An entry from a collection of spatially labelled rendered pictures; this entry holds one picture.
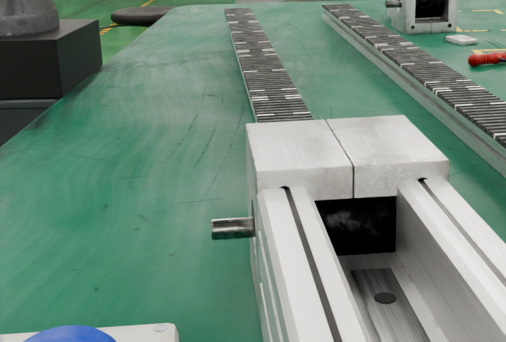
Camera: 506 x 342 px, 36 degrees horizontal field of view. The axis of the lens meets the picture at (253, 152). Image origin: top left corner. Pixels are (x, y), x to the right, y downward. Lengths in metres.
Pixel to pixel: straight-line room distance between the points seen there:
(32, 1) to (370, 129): 0.67
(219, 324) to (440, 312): 0.14
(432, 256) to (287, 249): 0.07
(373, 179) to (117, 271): 0.19
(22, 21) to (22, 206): 0.44
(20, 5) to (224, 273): 0.63
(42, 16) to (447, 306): 0.81
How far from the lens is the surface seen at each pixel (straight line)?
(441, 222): 0.36
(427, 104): 0.87
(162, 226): 0.57
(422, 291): 0.37
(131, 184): 0.66
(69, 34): 1.04
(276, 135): 0.45
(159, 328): 0.32
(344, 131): 0.45
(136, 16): 3.54
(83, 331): 0.30
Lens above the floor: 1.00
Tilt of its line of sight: 18 degrees down
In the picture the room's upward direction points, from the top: 2 degrees counter-clockwise
